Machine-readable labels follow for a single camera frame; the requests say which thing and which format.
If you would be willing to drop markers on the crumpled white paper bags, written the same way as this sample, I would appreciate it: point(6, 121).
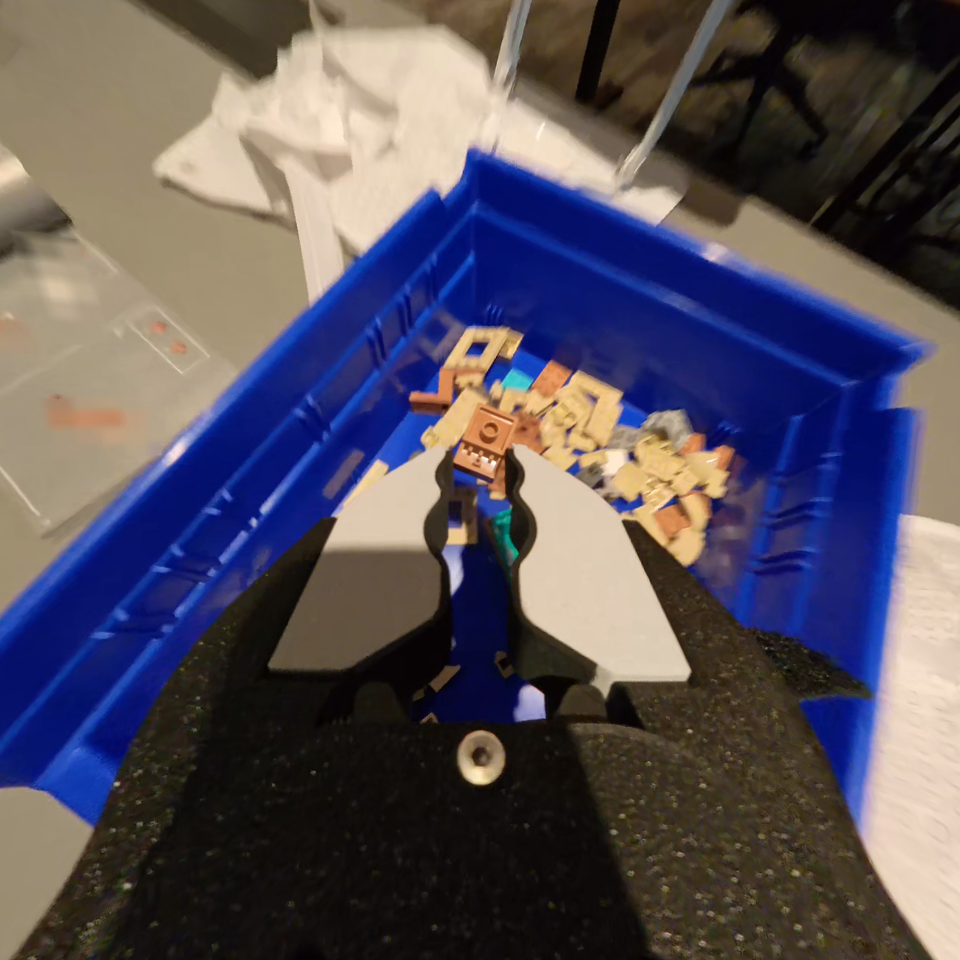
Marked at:
point(337, 112)

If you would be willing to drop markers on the white paper sheet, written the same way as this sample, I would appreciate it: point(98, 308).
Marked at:
point(922, 712)

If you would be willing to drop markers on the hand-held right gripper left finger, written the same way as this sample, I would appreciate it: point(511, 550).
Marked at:
point(360, 585)

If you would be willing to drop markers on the pile of toy bricks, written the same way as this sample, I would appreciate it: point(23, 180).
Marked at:
point(585, 420)

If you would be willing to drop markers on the clear acrylic stand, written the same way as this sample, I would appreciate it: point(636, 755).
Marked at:
point(675, 97)

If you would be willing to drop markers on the black table frame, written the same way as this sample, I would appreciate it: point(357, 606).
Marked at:
point(885, 150)

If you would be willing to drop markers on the blue plastic bin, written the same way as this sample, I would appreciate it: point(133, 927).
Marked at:
point(637, 300)

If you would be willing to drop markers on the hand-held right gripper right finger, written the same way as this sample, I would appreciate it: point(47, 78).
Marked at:
point(592, 592)

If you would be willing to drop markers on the brown grooved toy brick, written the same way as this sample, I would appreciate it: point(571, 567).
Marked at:
point(484, 435)

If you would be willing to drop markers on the grey instruction booklet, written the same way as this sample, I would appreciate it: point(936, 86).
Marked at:
point(90, 360)

